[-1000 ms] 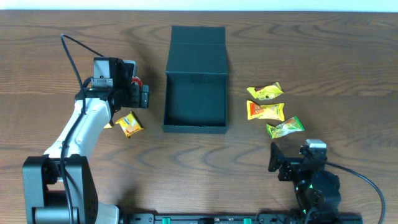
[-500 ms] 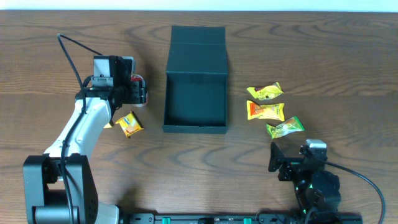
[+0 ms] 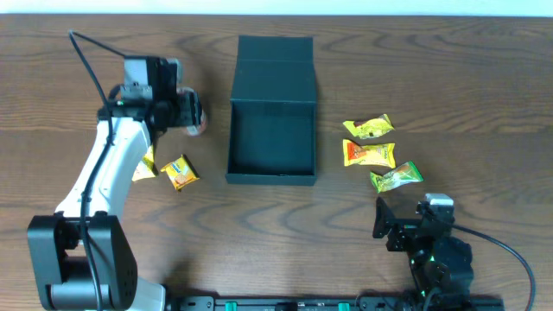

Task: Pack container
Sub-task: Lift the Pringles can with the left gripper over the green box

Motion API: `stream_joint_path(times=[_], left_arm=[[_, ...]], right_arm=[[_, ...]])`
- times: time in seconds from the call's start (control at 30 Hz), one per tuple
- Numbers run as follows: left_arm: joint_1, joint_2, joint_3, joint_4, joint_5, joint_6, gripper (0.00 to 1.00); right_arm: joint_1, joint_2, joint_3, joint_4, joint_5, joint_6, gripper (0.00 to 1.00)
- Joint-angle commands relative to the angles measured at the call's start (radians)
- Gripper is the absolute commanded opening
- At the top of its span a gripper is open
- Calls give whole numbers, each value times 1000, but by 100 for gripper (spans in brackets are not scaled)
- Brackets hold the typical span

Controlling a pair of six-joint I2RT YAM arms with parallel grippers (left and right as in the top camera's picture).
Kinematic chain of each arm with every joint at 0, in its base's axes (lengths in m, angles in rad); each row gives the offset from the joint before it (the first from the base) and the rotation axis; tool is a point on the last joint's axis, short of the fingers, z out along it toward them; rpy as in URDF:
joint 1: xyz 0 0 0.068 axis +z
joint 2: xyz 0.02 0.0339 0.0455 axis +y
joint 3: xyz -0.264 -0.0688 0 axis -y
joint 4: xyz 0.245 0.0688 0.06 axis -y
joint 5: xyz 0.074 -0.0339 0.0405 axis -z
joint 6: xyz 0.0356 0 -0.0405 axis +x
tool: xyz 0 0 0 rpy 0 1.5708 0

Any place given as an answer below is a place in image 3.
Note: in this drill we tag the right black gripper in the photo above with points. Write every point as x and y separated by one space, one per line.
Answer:
397 230

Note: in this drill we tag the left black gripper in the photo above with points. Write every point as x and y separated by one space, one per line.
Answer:
188 109

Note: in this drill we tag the red Pringles can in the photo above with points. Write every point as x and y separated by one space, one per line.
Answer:
195 130

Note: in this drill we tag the orange biscuit packet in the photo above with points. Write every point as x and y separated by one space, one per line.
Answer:
180 173

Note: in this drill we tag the yellow brown snack packet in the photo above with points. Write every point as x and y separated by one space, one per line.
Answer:
146 167

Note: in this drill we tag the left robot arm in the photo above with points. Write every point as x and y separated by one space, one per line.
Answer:
80 255

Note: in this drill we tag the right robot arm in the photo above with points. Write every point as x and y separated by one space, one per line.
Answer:
440 264

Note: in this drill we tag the green yellow snack packet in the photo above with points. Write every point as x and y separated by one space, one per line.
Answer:
406 173

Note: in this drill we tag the yellow peanut butter packet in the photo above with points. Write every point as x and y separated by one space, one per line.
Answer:
368 155

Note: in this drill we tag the dark green open box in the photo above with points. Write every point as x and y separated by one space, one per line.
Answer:
272 138

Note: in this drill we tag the yellow chocolate snack packet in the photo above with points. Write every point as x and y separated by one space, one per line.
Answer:
369 129

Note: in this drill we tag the black mounting rail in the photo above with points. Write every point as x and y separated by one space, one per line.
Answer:
362 303

